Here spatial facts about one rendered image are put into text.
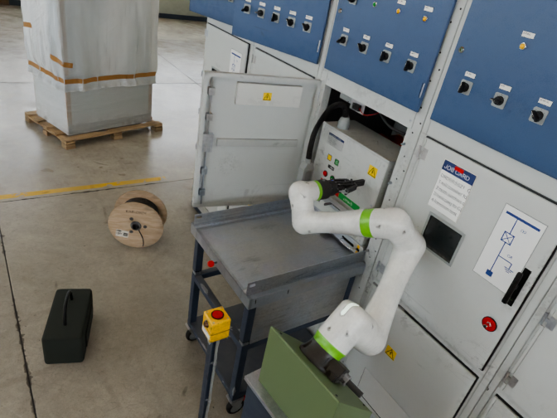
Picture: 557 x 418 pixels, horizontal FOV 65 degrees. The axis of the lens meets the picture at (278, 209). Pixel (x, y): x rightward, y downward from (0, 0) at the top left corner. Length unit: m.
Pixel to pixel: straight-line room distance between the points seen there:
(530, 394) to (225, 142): 1.71
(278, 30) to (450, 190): 1.28
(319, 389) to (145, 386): 1.39
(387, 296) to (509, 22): 1.03
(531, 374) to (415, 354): 0.53
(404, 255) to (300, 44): 1.25
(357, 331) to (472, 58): 1.04
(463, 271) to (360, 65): 1.01
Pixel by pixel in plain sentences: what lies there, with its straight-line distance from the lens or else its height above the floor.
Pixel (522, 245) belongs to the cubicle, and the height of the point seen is 1.40.
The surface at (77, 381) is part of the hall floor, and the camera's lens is 2.72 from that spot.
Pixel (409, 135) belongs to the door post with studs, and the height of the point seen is 1.54.
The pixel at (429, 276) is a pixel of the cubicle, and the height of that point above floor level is 1.05.
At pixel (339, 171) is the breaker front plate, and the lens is 2.30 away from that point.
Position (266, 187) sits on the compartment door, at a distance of 2.56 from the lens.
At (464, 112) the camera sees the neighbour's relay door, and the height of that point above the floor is 1.73.
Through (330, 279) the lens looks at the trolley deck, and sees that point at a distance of 2.14.
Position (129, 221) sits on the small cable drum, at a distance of 3.42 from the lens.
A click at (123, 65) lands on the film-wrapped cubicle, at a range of 5.18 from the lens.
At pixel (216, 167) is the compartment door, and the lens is 2.40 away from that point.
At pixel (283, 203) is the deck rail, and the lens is 2.52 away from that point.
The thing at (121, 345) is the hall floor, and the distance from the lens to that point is 2.84.
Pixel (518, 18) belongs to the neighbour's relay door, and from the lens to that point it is 1.73.
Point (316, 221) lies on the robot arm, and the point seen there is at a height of 1.17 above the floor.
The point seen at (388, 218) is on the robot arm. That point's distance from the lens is 1.68.
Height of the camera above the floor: 2.12
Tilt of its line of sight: 30 degrees down
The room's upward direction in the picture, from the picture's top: 11 degrees clockwise
